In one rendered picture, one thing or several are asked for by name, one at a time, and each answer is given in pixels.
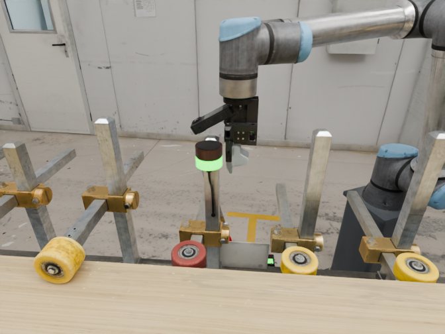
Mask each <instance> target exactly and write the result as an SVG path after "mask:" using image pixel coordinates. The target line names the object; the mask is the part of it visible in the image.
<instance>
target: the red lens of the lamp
mask: <svg viewBox="0 0 445 334"><path fill-rule="evenodd" d="M222 155H223V145H222V143H221V147H220V148H218V149H216V150H201V149H198V148H197V143H196V144H195V156H196V157H197V158H198V159H201V160H216V159H219V158H220V157H221V156H222Z"/></svg>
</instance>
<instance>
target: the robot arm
mask: <svg viewBox="0 0 445 334"><path fill-rule="evenodd" d="M384 36H388V37H389V38H390V39H393V40H399V39H405V38H430V39H432V46H431V49H432V53H431V59H430V68H429V73H428V82H427V88H426V97H425V103H424V112H423V117H422V127H421V132H420V141H419V150H418V149H416V148H415V147H413V146H409V145H406V144H396V143H391V144H385V145H382V146H381V147H380V148H379V151H378V153H377V157H376V160H375V164H374V167H373V172H372V175H371V179H370V182H369V183H368V184H367V186H366V187H365V188H364V189H363V191H362V198H363V199H364V201H365V202H367V203H368V204H370V205H371V206H373V207H376V208H378V209H382V210H386V211H400V210H401V208H402V206H403V203H404V200H405V197H406V193H407V191H408V189H409V186H410V183H411V180H412V177H413V174H414V171H415V168H416V166H417V162H418V160H419V156H420V153H421V150H422V148H423V145H424V142H425V139H426V136H427V133H429V132H432V131H444V132H445V0H398V1H396V2H394V3H392V4H391V5H390V6H389V7H379V8H373V9H362V10H357V11H346V12H340V13H329V14H323V15H313V16H307V17H296V18H290V19H272V20H265V21H262V20H261V19H260V18H259V17H243V18H235V19H227V20H223V21H222V22H221V23H220V27H219V94H220V95H221V96H222V97H223V102H224V103H226V104H224V105H223V106H221V107H219V108H217V109H215V110H213V111H211V112H210V113H207V114H206V115H204V116H202V117H198V118H196V119H195V120H193V122H192V124H191V127H190V128H191V130H192V131H193V133H194V134H195V135H197V134H199V133H202V132H204V131H206V130H207V129H208V128H210V127H212V126H214V125H216V124H217V123H220V122H221V121H224V142H225V143H226V146H225V153H226V169H227V170H228V171H229V173H230V174H231V173H232V167H235V166H241V165H245V164H247V163H248V161H249V160H248V156H249V154H248V151H246V150H244V149H242V148H241V145H250V146H256V143H257V132H258V104H259V99H258V96H255V95H256V93H257V81H258V66H261V65H271V64H292V63H294V64H296V63H300V62H304V61H305V60H306V59H307V58H308V57H309V54H310V53H311V48H314V47H319V46H328V45H332V44H340V43H345V42H353V41H358V40H366V39H371V38H379V37H384ZM231 105H232V106H231ZM240 105H241V107H240ZM255 139H256V140H255ZM250 140H255V141H250ZM233 143H234V145H233ZM427 206H430V207H432V208H434V209H437V210H439V209H445V162H444V165H443V167H442V169H441V172H440V175H439V177H438V180H437V182H436V185H435V187H434V190H433V192H432V195H431V197H430V200H429V203H428V205H427Z"/></svg>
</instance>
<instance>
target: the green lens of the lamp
mask: <svg viewBox="0 0 445 334"><path fill-rule="evenodd" d="M195 161H196V167H197V168H198V169H200V170H205V171H213V170H218V169H219V168H221V167H222V165H223V156H221V158H220V159H218V160H215V161H210V162H207V161H202V160H199V159H198V158H197V157H195Z"/></svg>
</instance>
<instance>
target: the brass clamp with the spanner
mask: <svg viewBox="0 0 445 334"><path fill-rule="evenodd" d="M183 221H184V219H183V220H182V222H181V226H180V228H179V241H180V242H183V241H190V240H191V235H202V236H203V246H206V247H222V244H229V237H230V226H229V225H223V222H222V221H220V225H219V231H206V224H205V221H198V220H188V221H189V224H190V226H189V227H182V224H183Z"/></svg>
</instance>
